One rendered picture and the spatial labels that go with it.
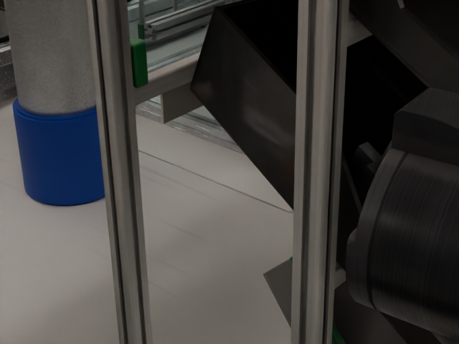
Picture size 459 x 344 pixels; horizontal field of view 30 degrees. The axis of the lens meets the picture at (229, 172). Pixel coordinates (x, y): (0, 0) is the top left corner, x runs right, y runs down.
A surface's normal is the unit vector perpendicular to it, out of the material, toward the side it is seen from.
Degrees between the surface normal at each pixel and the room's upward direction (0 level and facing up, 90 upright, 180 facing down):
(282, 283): 90
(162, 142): 0
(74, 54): 90
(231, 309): 0
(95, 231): 0
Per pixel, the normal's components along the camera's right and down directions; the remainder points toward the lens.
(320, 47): -0.65, 0.36
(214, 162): -0.02, -0.88
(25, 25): -0.45, 0.43
